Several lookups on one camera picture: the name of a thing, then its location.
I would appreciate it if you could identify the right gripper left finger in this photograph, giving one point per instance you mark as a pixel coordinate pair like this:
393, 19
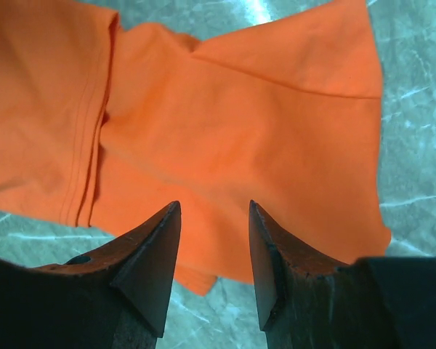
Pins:
114, 296

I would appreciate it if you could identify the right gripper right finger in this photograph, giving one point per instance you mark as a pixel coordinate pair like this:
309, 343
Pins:
305, 299

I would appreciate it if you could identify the orange t shirt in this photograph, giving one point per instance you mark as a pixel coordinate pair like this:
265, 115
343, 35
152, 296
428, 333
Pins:
101, 126

